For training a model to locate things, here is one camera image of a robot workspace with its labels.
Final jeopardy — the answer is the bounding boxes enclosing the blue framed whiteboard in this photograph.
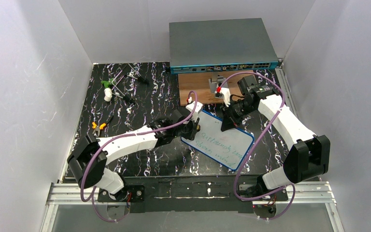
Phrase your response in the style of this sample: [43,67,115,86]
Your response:
[181,110,255,171]

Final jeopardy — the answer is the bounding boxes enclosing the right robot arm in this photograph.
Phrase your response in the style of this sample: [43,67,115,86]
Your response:
[215,74,330,195]

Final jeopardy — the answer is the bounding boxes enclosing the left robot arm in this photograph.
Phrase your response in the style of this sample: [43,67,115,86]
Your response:
[67,107,202,201]

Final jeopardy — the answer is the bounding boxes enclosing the wooden board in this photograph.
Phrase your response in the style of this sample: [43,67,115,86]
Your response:
[178,71,254,105]

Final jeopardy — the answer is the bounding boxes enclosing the white plastic pipe piece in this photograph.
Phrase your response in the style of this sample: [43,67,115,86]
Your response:
[104,88,113,102]

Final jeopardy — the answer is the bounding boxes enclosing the green plastic piece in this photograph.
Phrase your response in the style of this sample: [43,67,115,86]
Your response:
[101,79,114,88]

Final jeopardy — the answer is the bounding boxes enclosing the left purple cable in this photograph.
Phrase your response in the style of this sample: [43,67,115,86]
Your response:
[80,90,199,223]

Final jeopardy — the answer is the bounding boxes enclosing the purple cable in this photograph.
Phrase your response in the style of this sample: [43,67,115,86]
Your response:
[217,71,297,221]
[80,90,199,223]

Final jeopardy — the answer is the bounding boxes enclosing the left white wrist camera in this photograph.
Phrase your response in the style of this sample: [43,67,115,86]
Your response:
[186,97,203,122]

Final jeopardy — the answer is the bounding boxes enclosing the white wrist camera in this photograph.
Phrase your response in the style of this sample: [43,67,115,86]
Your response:
[186,97,203,122]
[215,87,231,107]

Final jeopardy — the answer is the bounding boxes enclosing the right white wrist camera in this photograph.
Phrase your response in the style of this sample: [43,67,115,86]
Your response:
[215,87,231,107]

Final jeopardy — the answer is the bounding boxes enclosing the grey metal bracket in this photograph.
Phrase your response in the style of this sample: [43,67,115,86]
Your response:
[208,73,226,93]

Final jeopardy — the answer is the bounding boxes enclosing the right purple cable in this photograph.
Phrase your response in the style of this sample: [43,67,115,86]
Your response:
[217,71,297,221]

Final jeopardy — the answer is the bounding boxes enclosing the grey network switch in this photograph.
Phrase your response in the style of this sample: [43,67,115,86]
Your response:
[169,18,279,74]

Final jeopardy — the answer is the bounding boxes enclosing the orange handled pliers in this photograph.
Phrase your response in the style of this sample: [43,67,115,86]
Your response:
[91,116,114,137]

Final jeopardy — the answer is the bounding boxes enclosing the aluminium frame rail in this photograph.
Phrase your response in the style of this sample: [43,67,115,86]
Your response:
[41,179,344,232]

